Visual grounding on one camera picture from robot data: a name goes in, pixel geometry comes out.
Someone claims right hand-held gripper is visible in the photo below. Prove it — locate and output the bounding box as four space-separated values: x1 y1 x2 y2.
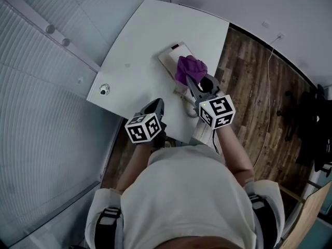
185 74 236 131

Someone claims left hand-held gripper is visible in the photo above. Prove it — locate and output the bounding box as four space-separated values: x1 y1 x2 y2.
124 99 168 148

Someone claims purple cloth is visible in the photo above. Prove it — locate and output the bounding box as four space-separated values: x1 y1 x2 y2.
174 55 209 86

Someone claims white telephone handset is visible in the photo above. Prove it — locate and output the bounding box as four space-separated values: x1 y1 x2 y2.
158 51 187 92

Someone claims person's left forearm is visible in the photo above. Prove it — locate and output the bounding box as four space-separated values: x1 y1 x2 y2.
118 141 153 191

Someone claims person's right forearm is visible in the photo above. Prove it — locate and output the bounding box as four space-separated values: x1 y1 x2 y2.
216 124 255 181

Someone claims white desk telephone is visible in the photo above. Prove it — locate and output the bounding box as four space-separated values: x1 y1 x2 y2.
157 41 198 90

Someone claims person's white shirt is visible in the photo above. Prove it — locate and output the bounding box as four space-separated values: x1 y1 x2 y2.
85 143 286 249

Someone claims white window blind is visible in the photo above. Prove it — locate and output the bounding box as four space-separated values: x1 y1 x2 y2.
0 0 125 243
10 0 172 64

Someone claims black office chair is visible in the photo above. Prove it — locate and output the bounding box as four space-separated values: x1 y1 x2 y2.
276 84 332 173

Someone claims wooden table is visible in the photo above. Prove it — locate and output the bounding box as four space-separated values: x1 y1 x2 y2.
281 182 332 249

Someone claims white telephone cord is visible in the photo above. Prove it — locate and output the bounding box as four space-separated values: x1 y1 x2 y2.
173 88 199 118

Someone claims thin black cable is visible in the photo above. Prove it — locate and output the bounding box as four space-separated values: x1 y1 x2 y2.
212 130 221 155

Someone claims white power cable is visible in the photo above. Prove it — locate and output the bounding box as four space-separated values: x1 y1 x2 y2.
253 36 282 168

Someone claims black shoulder strap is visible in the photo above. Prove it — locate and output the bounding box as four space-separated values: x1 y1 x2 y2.
247 195 280 249
94 207 122 249

